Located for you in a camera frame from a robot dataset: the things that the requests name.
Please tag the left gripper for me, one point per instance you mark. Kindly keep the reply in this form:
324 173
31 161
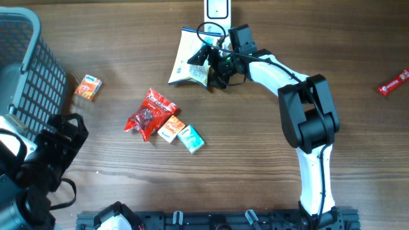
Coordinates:
66 148

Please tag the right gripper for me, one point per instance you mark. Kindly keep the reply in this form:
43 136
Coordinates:
222 79

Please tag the cream snack pouch blue seal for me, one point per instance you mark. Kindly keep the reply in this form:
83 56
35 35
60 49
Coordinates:
182 72

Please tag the orange tissue pack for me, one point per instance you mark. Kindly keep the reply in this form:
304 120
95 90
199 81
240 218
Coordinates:
88 87
171 128

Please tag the red snack bag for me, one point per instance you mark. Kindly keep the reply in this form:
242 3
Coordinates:
154 111

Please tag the teal tissue pack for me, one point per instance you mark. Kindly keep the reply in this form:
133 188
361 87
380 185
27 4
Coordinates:
191 139

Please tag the red candy bar wrapper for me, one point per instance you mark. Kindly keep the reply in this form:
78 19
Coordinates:
396 82

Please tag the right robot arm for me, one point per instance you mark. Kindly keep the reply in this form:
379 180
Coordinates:
309 118

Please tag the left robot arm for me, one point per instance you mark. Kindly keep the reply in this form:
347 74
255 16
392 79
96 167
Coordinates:
24 208

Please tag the white barcode scanner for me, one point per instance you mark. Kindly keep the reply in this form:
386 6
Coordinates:
219 12

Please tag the grey plastic shopping basket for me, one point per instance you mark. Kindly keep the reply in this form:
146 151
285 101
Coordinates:
33 83

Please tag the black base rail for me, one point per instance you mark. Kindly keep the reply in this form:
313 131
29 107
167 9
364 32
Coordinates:
275 219

